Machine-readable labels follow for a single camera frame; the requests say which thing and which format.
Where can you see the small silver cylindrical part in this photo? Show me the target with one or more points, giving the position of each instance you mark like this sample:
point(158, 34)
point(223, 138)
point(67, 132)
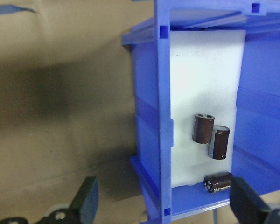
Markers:
point(219, 144)

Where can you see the brown cylindrical capacitor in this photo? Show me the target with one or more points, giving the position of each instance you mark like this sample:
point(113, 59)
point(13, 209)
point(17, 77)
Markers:
point(218, 183)
point(203, 129)

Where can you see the white foam pad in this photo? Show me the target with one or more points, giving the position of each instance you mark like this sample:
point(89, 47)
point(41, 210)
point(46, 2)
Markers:
point(205, 77)

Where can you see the blue plastic capacitor bin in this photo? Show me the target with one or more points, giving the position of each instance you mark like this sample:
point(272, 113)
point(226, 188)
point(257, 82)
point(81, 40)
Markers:
point(263, 116)

